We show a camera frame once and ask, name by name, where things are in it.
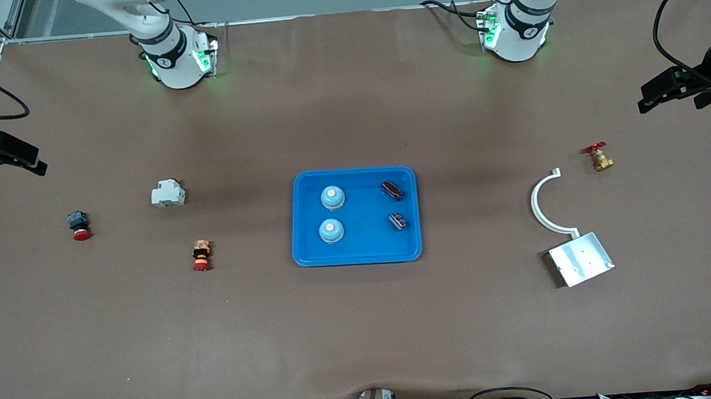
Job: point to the white circuit breaker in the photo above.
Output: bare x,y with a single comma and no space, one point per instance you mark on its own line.
167,195

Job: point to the small black striped capacitor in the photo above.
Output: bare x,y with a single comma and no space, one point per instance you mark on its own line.
398,221

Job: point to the orange red stacked push button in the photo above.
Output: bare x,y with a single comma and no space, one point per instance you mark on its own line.
201,254

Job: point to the white curved plastic bracket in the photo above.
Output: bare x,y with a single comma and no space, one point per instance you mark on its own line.
538,212

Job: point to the square aluminium plate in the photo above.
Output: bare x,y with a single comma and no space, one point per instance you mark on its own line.
582,259

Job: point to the red button black block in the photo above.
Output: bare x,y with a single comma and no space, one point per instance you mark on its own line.
79,222

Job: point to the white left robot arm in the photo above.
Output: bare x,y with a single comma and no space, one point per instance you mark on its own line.
522,37

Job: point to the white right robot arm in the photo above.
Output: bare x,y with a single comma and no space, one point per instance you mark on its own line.
174,68

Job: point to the blue plastic tray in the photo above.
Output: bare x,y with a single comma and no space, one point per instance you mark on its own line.
365,249

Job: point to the light blue call bell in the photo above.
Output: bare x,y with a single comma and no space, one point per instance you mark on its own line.
331,230
333,196

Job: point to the large dark brown capacitor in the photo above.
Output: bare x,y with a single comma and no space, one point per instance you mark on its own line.
393,190

